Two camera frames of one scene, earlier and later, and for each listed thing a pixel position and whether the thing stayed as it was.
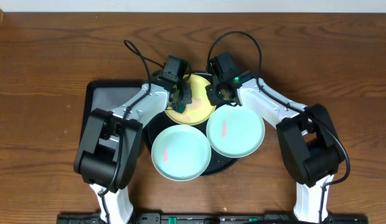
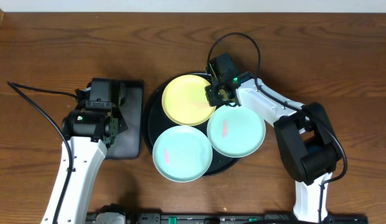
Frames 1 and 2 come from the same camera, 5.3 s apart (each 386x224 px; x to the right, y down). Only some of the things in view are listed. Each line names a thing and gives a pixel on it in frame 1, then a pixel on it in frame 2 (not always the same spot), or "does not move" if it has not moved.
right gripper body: (215, 94) does not move
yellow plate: (200, 111) does not move
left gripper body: (185, 96) to (124, 126)
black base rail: (158, 218) does not move
